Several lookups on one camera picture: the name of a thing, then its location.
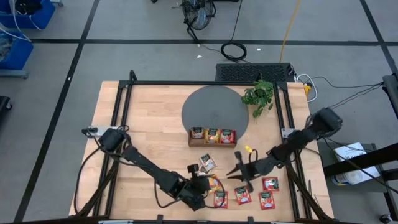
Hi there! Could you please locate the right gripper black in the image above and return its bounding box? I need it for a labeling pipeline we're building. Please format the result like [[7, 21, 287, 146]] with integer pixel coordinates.
[[225, 151, 277, 194]]

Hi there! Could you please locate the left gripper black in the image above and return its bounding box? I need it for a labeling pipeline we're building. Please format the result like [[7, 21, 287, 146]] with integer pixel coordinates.
[[177, 175, 213, 212]]

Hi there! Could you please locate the beige vanilla cinnamon tea bag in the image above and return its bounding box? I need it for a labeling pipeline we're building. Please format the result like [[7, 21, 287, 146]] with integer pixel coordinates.
[[196, 164, 210, 177], [190, 126, 205, 140], [198, 153, 218, 172]]

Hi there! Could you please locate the wooden three-compartment tray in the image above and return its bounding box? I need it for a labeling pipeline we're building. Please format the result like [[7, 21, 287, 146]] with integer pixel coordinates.
[[188, 126, 237, 148]]

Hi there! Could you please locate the grey round placemat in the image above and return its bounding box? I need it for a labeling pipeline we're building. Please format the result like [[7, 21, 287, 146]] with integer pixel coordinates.
[[181, 85, 250, 141]]

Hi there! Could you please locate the green leafy plant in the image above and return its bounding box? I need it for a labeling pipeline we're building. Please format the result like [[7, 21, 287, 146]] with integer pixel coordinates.
[[241, 79, 275, 119]]

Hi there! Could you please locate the black perforated computer case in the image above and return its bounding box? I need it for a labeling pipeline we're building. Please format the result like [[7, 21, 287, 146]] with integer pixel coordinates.
[[215, 63, 295, 83]]

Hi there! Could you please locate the white paper booklet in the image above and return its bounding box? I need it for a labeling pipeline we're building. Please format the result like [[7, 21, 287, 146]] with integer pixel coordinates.
[[331, 142, 382, 187]]

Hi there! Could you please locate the black beam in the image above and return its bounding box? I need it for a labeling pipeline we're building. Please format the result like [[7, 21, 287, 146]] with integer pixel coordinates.
[[323, 143, 398, 178]]

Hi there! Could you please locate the black floor fan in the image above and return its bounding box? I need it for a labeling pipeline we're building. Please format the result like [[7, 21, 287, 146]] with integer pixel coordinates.
[[181, 0, 218, 44]]

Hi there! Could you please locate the blue plastic bin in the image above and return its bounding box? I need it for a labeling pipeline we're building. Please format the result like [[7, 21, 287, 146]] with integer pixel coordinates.
[[0, 0, 56, 30], [0, 30, 34, 71]]

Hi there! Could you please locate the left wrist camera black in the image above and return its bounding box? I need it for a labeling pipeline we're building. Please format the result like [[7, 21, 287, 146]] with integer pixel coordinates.
[[186, 163, 200, 179]]

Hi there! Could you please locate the black aluminium table frame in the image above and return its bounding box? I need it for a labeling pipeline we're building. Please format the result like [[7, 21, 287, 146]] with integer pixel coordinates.
[[74, 70, 335, 223]]

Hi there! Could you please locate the white cable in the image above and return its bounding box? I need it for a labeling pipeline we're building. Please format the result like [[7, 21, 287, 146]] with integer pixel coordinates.
[[295, 73, 318, 103]]

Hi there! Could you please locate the black looping base cable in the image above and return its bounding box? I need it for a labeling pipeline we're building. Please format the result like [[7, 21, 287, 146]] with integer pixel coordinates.
[[73, 144, 105, 215]]

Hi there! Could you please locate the coiled black cable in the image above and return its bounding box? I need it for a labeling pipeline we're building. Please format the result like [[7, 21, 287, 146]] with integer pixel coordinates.
[[220, 0, 248, 63]]

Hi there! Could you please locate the yellow cable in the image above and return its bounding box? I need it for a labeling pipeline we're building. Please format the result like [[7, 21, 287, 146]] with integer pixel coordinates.
[[279, 0, 302, 63]]

